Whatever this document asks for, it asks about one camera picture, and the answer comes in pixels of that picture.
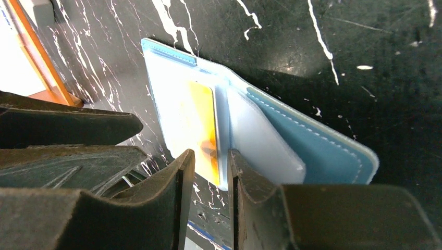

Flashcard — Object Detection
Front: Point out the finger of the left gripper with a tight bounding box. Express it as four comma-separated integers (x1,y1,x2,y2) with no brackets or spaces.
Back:
1,92,143,149
1,145,147,196

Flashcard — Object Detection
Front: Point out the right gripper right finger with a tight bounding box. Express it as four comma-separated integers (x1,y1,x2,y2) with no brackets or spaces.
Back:
228,149,441,249

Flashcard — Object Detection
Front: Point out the orange VIP credit card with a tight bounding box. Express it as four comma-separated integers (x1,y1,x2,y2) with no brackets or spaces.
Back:
188,82,220,185

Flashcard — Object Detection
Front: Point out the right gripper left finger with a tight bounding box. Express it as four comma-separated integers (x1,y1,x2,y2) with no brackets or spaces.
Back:
1,149,195,249

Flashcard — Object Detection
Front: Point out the blue card holder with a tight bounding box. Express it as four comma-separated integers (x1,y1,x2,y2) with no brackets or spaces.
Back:
141,38,379,191

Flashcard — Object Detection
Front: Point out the orange wooden shelf rack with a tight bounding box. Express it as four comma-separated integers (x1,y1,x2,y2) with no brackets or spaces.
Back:
2,1,83,107

